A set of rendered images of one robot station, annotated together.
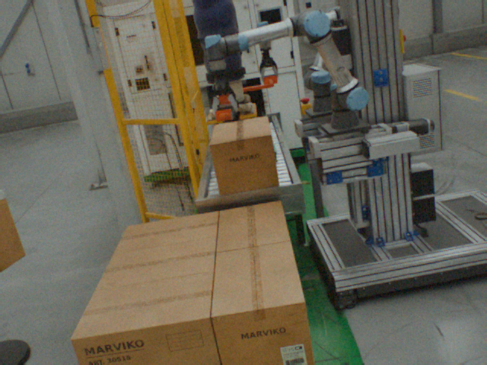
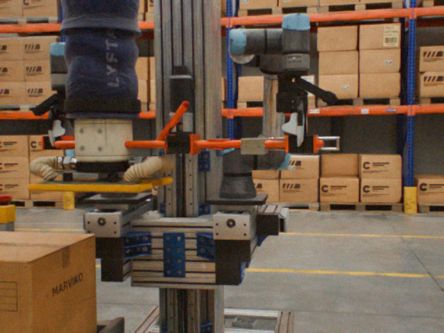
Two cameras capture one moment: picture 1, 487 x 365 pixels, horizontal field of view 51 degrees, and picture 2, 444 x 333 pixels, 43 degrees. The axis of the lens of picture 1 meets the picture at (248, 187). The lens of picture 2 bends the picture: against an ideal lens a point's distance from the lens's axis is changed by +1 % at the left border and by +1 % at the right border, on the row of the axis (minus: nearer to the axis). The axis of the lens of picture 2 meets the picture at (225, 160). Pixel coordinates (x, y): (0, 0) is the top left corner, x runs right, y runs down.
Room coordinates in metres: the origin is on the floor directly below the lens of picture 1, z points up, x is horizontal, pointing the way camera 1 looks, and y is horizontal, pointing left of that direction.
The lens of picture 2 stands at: (2.33, 1.64, 1.32)
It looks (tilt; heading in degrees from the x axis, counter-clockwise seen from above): 3 degrees down; 280
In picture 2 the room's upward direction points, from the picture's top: 1 degrees counter-clockwise
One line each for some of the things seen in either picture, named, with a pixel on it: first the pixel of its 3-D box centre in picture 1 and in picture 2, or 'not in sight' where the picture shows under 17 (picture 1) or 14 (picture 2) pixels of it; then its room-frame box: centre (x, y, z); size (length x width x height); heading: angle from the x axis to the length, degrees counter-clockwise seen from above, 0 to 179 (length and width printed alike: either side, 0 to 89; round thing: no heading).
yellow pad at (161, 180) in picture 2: (247, 108); (117, 176); (3.00, -0.08, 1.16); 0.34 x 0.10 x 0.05; 177
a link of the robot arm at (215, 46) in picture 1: (214, 48); (295, 35); (2.42, 0.04, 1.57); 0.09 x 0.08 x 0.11; 102
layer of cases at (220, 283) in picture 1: (204, 288); not in sight; (2.44, 0.33, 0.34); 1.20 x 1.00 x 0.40; 178
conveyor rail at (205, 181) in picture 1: (210, 164); not in sight; (4.29, 0.29, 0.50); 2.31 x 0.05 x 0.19; 178
